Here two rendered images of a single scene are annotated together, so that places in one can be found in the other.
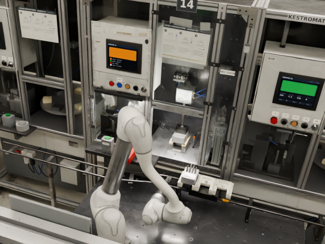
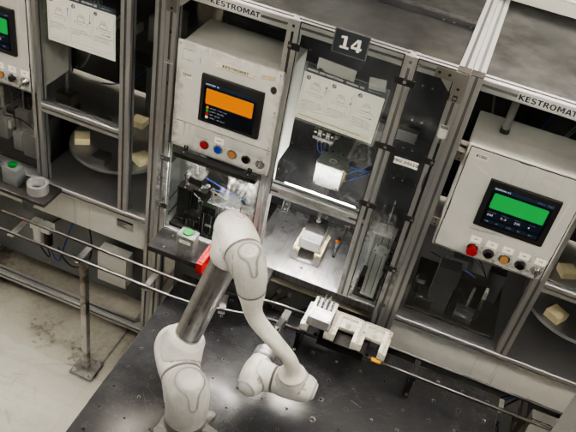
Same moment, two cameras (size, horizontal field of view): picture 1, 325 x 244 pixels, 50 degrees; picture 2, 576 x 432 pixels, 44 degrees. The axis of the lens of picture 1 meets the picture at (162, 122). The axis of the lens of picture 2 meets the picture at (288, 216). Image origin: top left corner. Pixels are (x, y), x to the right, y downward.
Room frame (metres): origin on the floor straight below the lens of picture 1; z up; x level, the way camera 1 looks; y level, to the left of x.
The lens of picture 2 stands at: (-0.11, 0.11, 3.04)
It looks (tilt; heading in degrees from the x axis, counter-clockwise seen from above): 39 degrees down; 357
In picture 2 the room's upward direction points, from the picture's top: 12 degrees clockwise
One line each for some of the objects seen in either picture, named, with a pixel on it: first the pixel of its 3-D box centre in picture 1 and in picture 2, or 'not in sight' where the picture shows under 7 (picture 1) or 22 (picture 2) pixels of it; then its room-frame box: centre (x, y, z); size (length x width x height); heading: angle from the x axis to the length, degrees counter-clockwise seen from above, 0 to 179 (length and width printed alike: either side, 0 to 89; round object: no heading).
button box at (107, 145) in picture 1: (108, 144); (188, 242); (2.17, 0.39, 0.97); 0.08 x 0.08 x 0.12; 74
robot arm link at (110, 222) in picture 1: (110, 226); (187, 394); (1.49, 0.25, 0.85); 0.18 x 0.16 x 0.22; 23
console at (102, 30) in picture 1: (127, 54); (236, 97); (2.35, 0.28, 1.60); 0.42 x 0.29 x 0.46; 74
